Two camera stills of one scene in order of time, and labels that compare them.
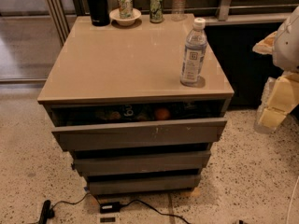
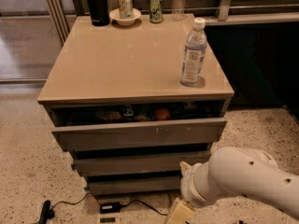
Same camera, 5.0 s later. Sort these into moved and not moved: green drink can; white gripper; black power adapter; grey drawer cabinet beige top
Moved: white gripper
Not moved: black power adapter; green drink can; grey drawer cabinet beige top
